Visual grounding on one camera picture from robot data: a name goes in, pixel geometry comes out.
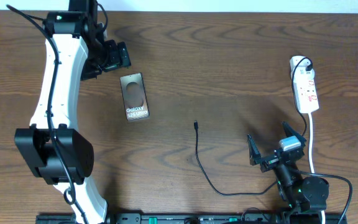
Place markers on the white power strip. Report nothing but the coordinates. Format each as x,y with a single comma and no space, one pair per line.
302,74

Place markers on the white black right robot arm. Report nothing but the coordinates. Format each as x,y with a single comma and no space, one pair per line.
307,194

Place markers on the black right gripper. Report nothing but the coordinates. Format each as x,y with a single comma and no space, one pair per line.
255,157

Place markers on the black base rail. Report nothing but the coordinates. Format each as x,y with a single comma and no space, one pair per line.
136,218

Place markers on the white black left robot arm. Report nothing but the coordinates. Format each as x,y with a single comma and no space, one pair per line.
77,49

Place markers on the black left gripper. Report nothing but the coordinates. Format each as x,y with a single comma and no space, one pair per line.
117,58

